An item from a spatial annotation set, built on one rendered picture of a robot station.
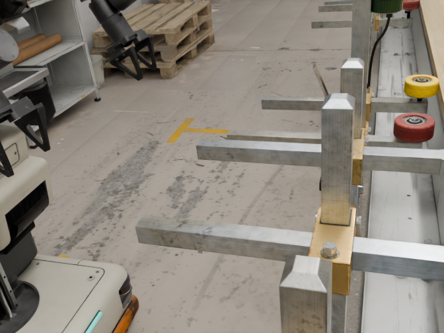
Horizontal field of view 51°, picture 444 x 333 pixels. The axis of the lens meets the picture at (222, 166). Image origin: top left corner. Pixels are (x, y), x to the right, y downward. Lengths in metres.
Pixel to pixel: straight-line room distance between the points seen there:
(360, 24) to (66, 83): 3.46
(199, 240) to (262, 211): 1.71
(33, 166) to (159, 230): 0.70
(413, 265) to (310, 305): 0.27
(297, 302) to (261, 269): 1.65
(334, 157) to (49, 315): 1.23
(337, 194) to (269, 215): 1.73
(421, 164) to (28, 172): 0.93
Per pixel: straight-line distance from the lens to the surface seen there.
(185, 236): 0.65
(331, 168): 0.58
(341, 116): 0.55
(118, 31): 1.17
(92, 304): 1.61
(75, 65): 4.14
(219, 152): 0.86
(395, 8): 1.01
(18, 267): 1.78
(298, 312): 0.37
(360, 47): 1.04
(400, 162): 0.82
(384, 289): 1.05
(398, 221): 1.24
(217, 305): 1.89
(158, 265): 2.11
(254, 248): 0.62
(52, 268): 1.80
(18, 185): 1.26
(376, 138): 1.09
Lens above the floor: 1.34
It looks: 29 degrees down
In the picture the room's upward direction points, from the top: 7 degrees counter-clockwise
